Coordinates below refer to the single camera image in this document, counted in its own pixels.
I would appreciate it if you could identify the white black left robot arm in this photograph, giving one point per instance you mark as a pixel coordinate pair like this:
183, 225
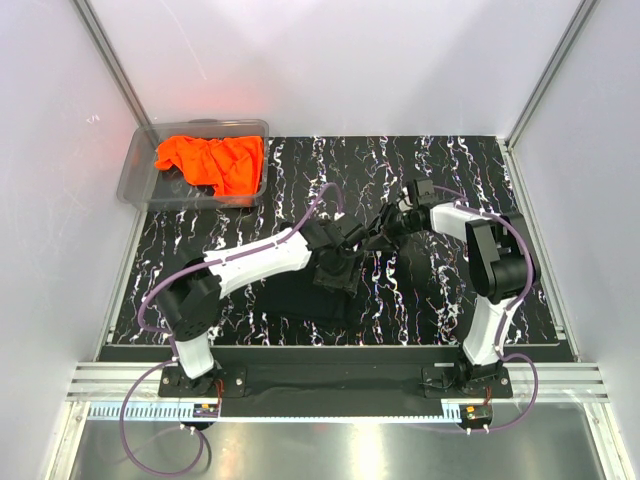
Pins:
189, 299

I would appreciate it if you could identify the right aluminium frame post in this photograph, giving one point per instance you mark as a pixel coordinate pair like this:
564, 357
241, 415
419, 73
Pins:
561, 52

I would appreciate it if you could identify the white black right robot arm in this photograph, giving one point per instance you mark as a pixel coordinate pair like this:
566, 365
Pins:
502, 263

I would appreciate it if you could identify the aluminium frame post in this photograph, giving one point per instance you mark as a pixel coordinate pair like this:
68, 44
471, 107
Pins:
100, 39
561, 52

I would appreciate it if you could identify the black t shirt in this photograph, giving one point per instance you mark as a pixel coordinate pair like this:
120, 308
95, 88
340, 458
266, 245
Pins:
294, 296

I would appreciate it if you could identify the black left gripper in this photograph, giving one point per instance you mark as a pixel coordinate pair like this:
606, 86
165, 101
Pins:
346, 282

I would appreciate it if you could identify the aluminium front rail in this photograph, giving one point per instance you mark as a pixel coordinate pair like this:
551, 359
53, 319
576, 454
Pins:
97, 381

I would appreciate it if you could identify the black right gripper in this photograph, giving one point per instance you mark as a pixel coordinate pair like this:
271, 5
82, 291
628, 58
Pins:
386, 224

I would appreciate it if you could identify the left aluminium frame post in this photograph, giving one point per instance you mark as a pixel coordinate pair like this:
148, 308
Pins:
100, 39

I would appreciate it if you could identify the orange t shirt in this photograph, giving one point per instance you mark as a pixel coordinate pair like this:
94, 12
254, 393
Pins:
230, 166

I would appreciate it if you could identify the right black connector box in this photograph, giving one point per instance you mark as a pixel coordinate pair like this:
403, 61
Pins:
476, 417

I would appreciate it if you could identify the clear plastic bin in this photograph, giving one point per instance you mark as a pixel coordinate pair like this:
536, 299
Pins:
149, 189

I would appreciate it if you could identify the white slotted cable duct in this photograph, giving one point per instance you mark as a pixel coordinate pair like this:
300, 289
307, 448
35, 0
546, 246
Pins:
144, 411

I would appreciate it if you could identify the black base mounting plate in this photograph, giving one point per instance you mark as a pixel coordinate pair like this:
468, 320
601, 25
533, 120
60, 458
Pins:
298, 404

